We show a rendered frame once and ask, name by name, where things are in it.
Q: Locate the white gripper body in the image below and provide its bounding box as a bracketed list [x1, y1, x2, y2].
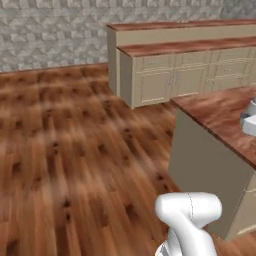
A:
[240, 112, 256, 137]

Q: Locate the beige counter cabinet, wooden top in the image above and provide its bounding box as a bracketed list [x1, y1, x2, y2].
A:
[167, 85, 256, 242]

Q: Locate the beige cabinet drawer front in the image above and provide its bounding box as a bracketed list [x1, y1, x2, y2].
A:
[232, 173, 256, 238]

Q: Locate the beige cupboard run, wooden top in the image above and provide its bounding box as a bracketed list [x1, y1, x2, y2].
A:
[106, 18, 256, 110]

